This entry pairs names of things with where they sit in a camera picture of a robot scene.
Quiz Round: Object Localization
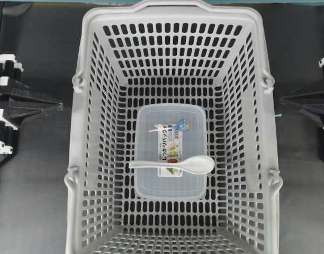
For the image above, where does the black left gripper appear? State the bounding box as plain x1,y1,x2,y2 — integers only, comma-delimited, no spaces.
0,53,64,167

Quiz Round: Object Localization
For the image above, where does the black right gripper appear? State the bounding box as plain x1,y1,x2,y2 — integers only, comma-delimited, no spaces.
280,57,324,133

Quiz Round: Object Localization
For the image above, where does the white chinese soup spoon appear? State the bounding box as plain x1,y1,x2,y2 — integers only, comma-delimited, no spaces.
129,156,215,175

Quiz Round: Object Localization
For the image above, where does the grey plastic shopping basket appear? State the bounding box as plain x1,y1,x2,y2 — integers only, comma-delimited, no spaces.
64,1,283,253

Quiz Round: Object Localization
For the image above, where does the clear plastic food container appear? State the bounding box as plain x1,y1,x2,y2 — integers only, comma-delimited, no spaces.
134,104,208,201

